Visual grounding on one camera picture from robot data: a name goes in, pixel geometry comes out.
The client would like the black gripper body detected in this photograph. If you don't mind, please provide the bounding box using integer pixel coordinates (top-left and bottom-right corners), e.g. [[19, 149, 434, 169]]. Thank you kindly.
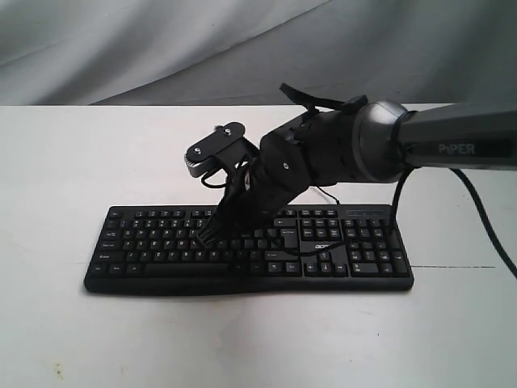
[[220, 129, 319, 234]]

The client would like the black acer keyboard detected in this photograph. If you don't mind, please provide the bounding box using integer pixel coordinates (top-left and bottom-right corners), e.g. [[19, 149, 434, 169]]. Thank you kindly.
[[84, 205, 414, 296]]

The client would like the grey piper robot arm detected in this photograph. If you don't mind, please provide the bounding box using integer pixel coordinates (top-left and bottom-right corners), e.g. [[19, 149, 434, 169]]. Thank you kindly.
[[185, 84, 516, 246]]

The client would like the grey backdrop cloth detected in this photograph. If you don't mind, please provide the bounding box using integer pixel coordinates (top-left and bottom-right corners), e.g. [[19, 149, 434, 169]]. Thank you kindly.
[[1, 1, 516, 105]]

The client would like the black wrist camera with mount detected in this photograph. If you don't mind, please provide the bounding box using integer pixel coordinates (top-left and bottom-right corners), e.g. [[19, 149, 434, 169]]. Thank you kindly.
[[184, 122, 259, 189]]

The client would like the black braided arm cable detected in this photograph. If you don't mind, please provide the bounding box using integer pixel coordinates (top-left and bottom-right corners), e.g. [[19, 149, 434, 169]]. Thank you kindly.
[[383, 167, 517, 280]]

